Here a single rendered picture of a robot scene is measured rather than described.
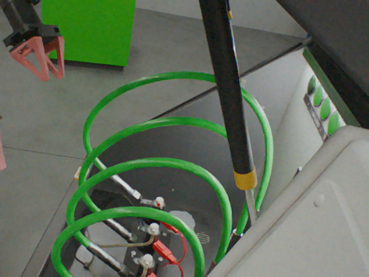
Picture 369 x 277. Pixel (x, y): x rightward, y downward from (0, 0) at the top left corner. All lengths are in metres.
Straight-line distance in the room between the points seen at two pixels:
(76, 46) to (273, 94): 3.29
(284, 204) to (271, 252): 0.04
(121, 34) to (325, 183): 3.84
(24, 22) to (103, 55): 3.41
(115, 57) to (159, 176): 3.08
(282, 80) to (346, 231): 0.78
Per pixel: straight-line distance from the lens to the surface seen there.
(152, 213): 0.48
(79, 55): 4.13
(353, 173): 0.25
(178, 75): 0.62
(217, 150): 1.07
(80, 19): 4.01
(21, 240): 2.17
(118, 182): 0.77
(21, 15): 0.74
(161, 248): 0.74
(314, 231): 0.25
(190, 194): 1.17
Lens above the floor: 1.65
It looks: 34 degrees down
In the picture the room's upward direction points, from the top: 11 degrees clockwise
